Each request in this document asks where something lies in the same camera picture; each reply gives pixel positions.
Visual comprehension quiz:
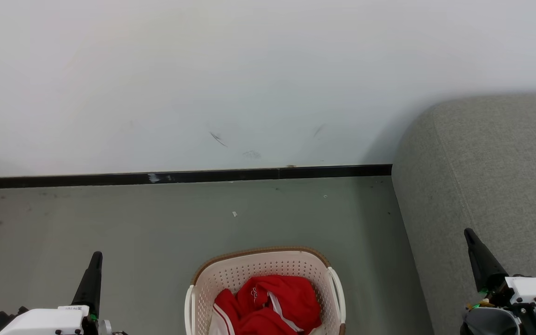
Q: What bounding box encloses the red and white garment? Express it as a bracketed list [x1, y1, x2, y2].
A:
[208, 275, 323, 335]

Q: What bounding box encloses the cream perforated laundry basket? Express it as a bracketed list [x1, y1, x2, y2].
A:
[184, 247, 347, 335]

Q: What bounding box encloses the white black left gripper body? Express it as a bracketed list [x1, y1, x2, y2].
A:
[0, 305, 128, 335]

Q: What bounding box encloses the black wall baseboard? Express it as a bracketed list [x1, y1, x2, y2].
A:
[0, 164, 393, 189]

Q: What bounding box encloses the grey fabric sofa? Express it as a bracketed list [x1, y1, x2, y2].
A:
[391, 92, 536, 335]

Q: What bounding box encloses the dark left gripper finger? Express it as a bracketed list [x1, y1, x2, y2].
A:
[71, 251, 104, 322]

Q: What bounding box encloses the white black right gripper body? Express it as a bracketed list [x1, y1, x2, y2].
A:
[460, 276, 536, 335]

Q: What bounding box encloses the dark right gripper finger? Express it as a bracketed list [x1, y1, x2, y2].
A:
[463, 228, 509, 295]

